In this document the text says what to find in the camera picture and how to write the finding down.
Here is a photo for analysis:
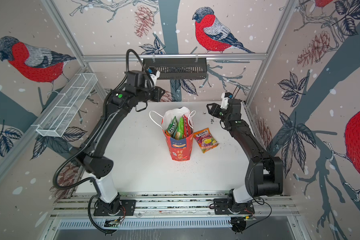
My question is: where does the orange candy snack packet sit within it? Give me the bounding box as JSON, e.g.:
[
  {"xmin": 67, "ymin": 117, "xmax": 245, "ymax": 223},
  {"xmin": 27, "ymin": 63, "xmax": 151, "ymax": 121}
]
[{"xmin": 194, "ymin": 128, "xmax": 219, "ymax": 153}]

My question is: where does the green yellow candy packet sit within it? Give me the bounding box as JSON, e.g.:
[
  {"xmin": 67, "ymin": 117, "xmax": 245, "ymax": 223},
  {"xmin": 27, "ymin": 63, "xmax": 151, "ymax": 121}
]
[{"xmin": 165, "ymin": 117, "xmax": 178, "ymax": 138}]

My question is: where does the red paper gift bag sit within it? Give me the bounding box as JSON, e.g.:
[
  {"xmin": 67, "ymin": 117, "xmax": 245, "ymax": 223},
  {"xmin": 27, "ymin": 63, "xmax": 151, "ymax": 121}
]
[{"xmin": 149, "ymin": 107, "xmax": 196, "ymax": 162}]

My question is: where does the green chips bag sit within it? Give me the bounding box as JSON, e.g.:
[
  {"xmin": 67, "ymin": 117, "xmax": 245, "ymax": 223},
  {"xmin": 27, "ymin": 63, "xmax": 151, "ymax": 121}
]
[{"xmin": 174, "ymin": 117, "xmax": 185, "ymax": 140}]

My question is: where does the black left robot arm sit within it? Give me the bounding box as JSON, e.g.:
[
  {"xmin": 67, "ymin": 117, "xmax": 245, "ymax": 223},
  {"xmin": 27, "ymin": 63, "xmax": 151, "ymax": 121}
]
[{"xmin": 75, "ymin": 68, "xmax": 165, "ymax": 215}]

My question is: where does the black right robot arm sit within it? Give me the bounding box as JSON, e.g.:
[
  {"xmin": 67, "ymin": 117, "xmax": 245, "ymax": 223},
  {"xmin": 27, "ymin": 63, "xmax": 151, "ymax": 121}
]
[{"xmin": 207, "ymin": 98, "xmax": 284, "ymax": 213}]

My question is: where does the red snack bag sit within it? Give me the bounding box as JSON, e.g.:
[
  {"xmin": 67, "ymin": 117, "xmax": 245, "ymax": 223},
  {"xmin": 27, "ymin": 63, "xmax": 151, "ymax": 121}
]
[{"xmin": 182, "ymin": 115, "xmax": 193, "ymax": 139}]

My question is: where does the black hanging basket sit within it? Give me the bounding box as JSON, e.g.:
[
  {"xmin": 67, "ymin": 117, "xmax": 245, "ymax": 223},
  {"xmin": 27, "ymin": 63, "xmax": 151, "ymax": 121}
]
[{"xmin": 143, "ymin": 58, "xmax": 207, "ymax": 80}]

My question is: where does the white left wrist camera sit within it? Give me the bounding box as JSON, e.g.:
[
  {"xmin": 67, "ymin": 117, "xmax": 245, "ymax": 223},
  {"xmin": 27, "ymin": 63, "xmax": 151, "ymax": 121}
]
[{"xmin": 148, "ymin": 68, "xmax": 161, "ymax": 81}]

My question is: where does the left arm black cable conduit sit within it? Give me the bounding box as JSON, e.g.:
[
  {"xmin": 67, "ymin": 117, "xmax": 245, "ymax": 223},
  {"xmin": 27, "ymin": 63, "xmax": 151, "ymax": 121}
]
[{"xmin": 52, "ymin": 48, "xmax": 148, "ymax": 235}]

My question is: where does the horizontal aluminium frame bar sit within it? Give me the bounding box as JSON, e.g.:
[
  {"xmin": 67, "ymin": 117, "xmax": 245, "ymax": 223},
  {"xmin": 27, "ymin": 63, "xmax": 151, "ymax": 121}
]
[{"xmin": 82, "ymin": 53, "xmax": 268, "ymax": 63}]

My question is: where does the white wire mesh shelf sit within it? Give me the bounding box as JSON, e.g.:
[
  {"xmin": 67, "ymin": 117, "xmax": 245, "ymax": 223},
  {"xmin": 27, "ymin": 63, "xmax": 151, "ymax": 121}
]
[{"xmin": 36, "ymin": 73, "xmax": 98, "ymax": 137}]

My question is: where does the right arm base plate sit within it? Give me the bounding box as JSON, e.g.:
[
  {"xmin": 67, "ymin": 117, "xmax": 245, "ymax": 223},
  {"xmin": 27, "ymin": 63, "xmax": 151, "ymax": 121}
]
[{"xmin": 209, "ymin": 199, "xmax": 255, "ymax": 215}]

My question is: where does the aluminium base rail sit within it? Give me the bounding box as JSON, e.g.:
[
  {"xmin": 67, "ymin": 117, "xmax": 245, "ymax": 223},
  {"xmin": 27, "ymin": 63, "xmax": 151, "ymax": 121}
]
[{"xmin": 52, "ymin": 189, "xmax": 301, "ymax": 230}]

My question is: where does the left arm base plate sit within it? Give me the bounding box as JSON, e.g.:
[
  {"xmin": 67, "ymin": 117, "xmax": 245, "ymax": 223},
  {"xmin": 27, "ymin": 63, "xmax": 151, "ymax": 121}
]
[{"xmin": 94, "ymin": 199, "xmax": 137, "ymax": 217}]

